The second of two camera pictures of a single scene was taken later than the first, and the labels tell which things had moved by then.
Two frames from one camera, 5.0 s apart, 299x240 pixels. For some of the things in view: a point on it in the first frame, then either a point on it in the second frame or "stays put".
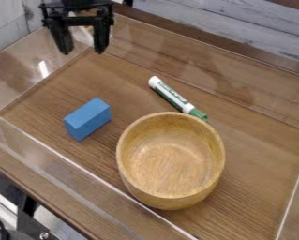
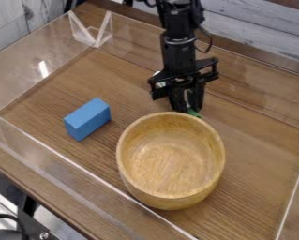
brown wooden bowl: [170, 156] stays put
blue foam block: [89, 118] stays put
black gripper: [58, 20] → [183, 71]
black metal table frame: [30, 228] stays put
